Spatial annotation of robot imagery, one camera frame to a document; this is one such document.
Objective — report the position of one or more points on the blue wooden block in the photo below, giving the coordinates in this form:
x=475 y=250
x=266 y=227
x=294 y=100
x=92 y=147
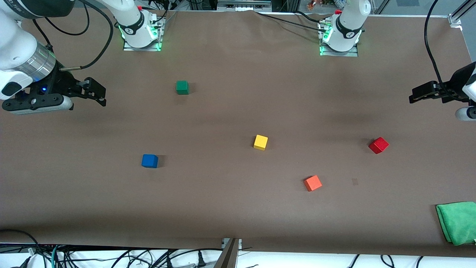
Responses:
x=149 y=160

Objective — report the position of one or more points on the orange wooden block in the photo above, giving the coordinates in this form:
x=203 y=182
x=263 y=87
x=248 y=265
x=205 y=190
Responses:
x=312 y=183

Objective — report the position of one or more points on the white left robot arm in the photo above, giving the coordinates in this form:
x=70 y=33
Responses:
x=349 y=26

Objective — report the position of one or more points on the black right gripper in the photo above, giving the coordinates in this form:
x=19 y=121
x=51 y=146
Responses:
x=64 y=82

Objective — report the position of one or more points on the brown table cover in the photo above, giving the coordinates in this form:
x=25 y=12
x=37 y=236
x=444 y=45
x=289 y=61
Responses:
x=238 y=208

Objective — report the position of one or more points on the aluminium frame corner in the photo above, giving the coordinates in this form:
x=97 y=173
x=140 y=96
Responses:
x=456 y=18

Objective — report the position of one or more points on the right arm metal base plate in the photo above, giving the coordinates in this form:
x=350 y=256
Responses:
x=160 y=37

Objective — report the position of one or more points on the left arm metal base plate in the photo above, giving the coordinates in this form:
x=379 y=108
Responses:
x=340 y=53

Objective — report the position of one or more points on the red wooden block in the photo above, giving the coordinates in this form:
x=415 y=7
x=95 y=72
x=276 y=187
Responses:
x=378 y=145

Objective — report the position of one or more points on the green wooden block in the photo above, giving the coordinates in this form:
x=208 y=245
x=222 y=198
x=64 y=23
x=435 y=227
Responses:
x=182 y=87

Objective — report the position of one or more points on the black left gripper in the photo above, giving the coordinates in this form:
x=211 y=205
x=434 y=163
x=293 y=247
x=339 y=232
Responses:
x=451 y=89

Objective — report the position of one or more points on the silver metal rail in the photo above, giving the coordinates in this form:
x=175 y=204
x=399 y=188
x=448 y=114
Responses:
x=243 y=3

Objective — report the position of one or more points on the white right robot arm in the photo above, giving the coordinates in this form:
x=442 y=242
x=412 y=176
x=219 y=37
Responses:
x=15 y=41

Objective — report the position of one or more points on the green folded cloth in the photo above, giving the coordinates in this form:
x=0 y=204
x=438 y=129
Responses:
x=458 y=222

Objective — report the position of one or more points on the yellow wooden block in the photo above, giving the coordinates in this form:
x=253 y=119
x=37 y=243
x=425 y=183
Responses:
x=260 y=142

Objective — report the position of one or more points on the aluminium profile beam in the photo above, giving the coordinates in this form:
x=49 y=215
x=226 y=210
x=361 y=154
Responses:
x=227 y=257

